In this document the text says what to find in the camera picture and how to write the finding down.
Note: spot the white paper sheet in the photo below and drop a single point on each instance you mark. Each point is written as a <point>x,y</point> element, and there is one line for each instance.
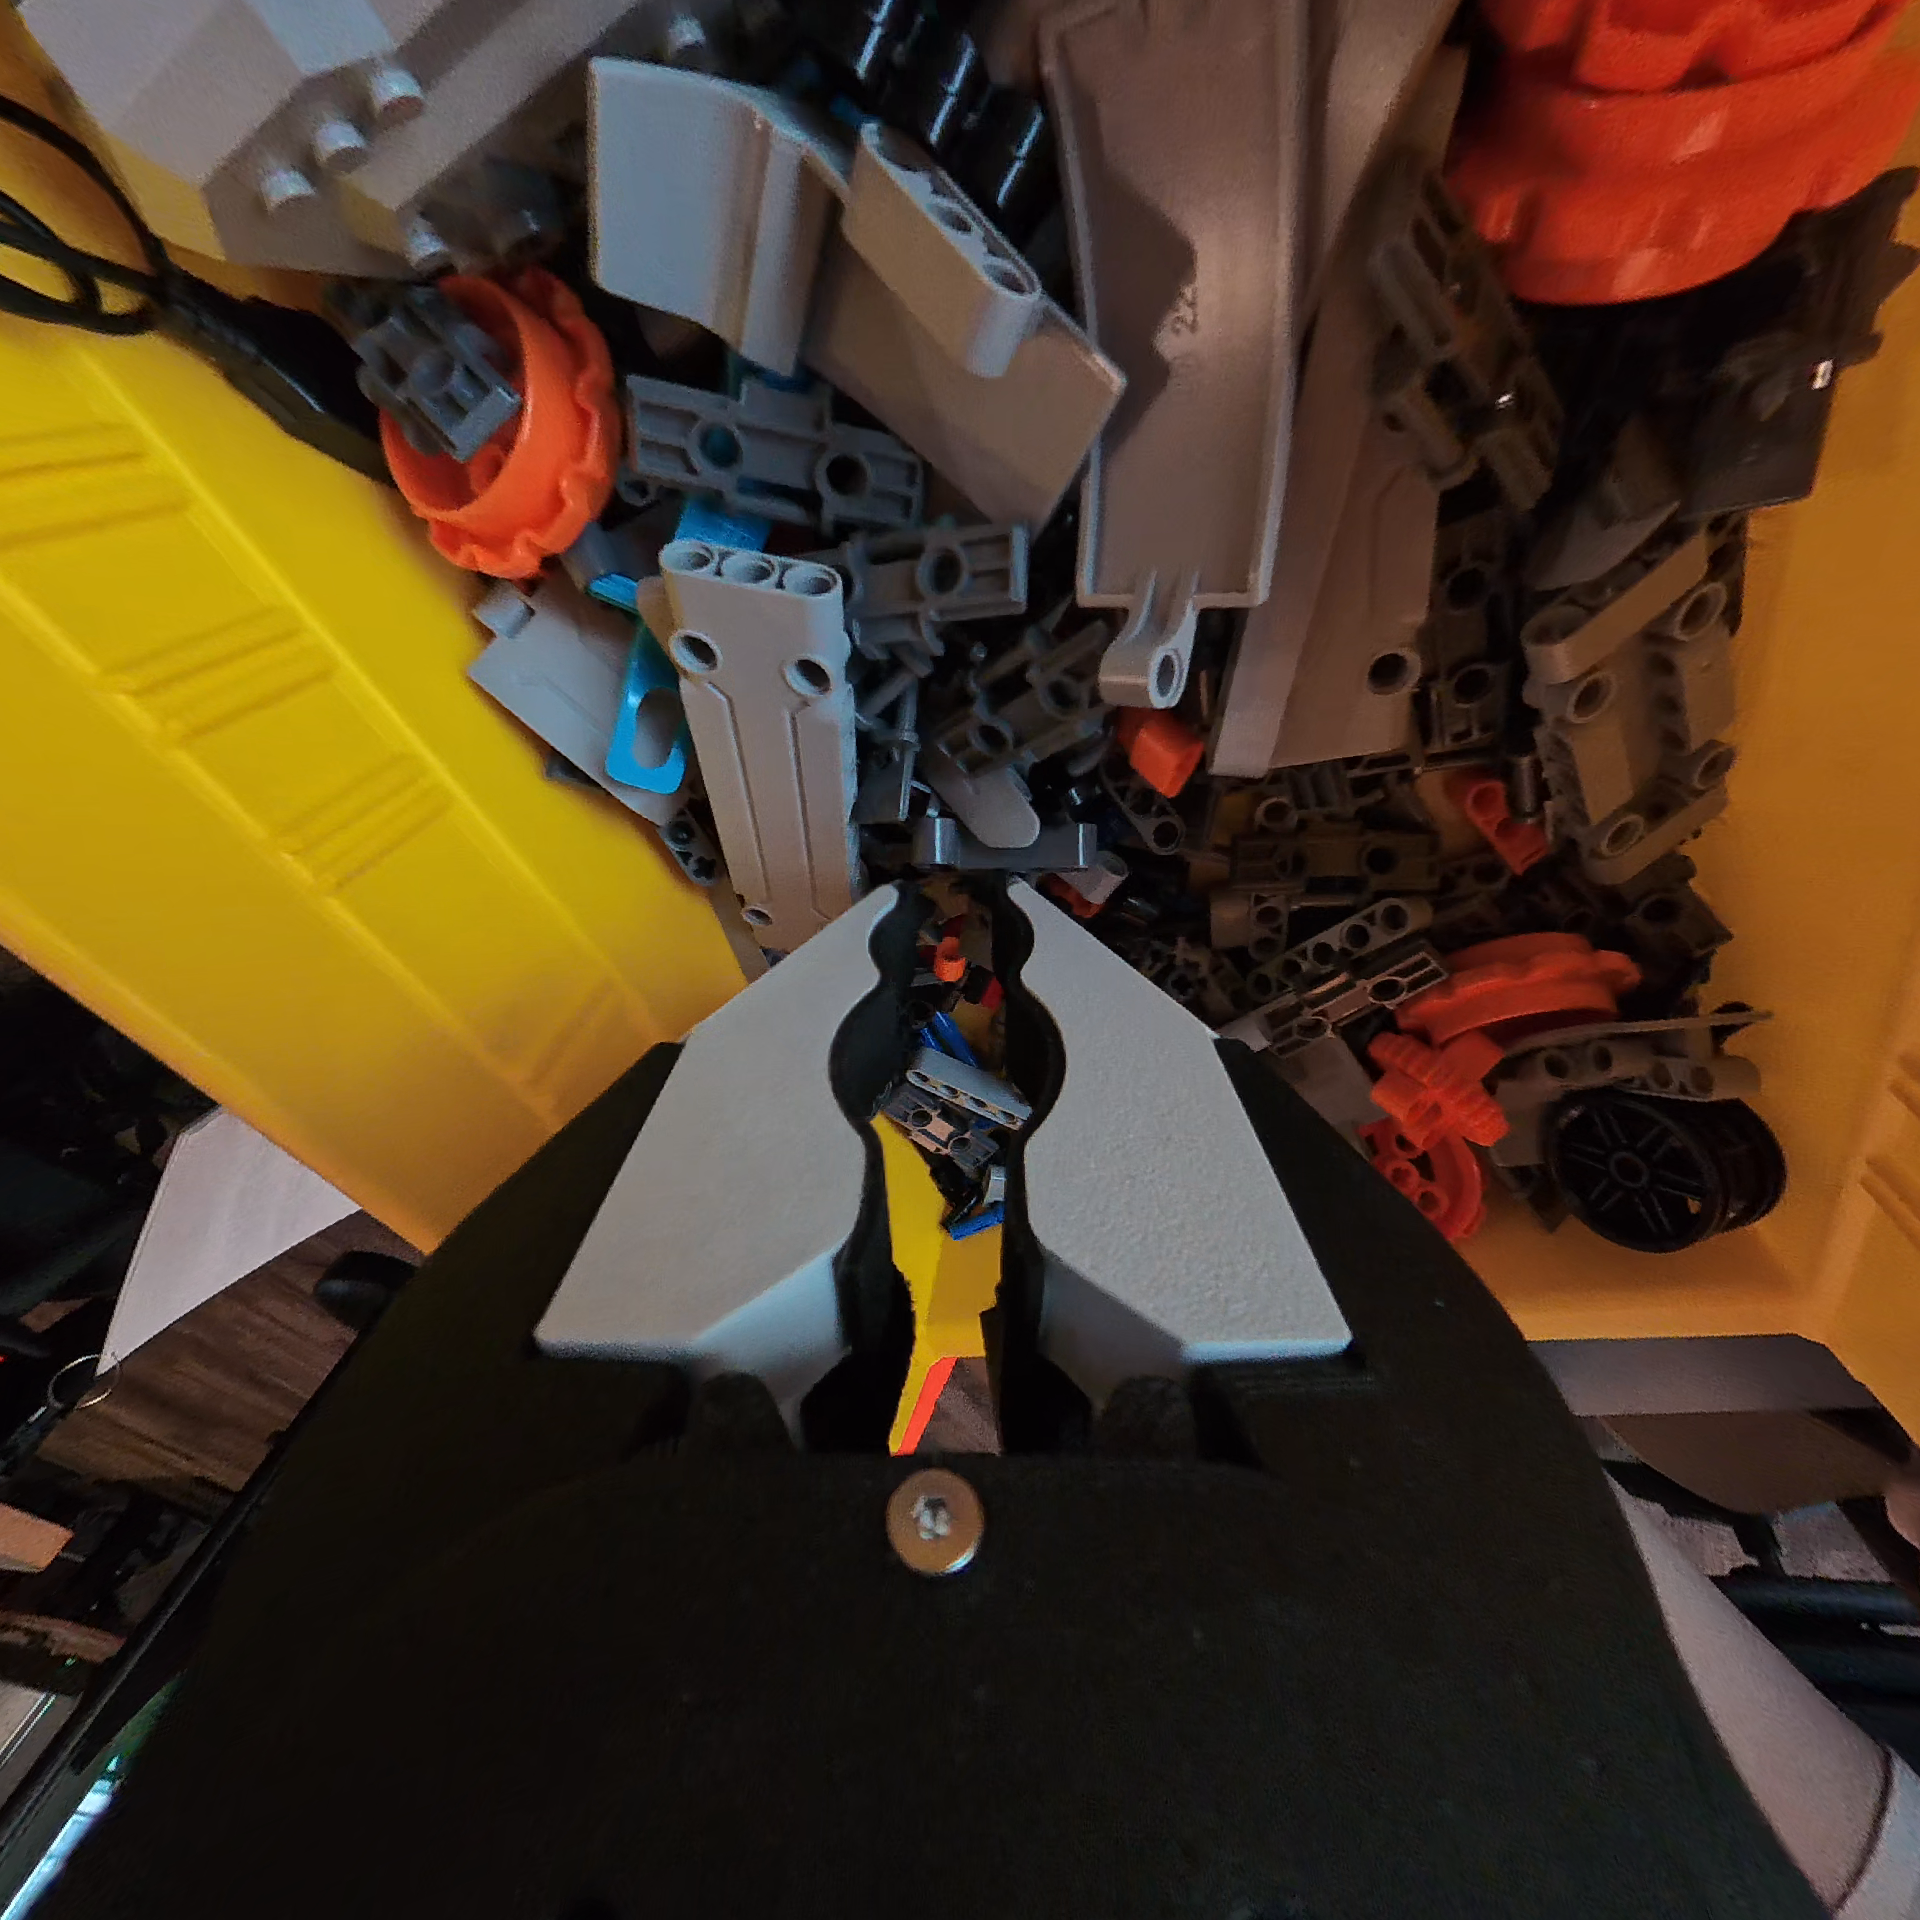
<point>212,1230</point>

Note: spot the large orange wheel hub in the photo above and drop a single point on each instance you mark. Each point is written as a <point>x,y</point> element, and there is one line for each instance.
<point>1664,151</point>

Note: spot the yellow plastic bin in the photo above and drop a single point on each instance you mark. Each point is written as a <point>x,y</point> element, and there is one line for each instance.
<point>225,719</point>

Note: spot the black toy wheel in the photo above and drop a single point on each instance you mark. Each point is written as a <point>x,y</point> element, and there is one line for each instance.
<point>1634,1169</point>

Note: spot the orange gear piece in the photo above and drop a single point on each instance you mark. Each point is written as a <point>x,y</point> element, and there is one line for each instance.
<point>1435,1102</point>

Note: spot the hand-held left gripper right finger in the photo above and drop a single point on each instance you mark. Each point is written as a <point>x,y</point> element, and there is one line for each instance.
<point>1170,1199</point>

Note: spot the light grey curved panel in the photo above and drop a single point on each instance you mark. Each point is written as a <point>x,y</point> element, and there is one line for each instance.
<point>689,194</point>

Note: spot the person's pale clothing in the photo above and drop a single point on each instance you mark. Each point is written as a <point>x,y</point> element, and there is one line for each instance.
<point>1758,1725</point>

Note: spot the black flat panel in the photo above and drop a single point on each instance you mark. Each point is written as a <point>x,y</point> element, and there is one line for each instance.
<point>1771,404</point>

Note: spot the dark grey beam assembly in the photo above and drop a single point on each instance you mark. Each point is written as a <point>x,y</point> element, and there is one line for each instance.
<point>1634,704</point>

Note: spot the grey cross frame piece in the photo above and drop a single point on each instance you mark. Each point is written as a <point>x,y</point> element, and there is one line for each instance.
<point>774,450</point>

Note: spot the small orange wheel hub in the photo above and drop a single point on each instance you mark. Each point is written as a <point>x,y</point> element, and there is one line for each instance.
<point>555,433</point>

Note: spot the grey desk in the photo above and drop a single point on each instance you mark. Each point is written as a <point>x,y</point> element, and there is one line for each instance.
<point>1693,1374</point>

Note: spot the large grey studded block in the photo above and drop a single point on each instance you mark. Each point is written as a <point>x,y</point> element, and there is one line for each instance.
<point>197,75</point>

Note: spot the pile of small building pieces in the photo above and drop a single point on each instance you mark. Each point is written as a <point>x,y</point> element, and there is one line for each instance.
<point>1321,887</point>

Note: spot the dark grey pin connector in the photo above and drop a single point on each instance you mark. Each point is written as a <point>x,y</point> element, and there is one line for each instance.
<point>434,369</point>

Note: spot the grey panel with end holes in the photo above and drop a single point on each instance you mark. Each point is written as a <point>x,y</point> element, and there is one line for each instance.
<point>976,360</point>

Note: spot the flat orange wheel hub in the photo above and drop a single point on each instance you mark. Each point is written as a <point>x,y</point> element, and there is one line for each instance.
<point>1499,982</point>

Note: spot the blue building piece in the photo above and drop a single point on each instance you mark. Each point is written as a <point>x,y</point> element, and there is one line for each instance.
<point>645,734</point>

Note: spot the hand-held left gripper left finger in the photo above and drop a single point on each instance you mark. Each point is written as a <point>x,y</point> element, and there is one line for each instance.
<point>704,1199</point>

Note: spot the long grey tapered panel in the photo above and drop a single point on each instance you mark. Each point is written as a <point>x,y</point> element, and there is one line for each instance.
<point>1185,330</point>

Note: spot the small orange connector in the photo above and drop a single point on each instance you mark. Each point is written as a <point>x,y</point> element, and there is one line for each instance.
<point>1163,746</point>

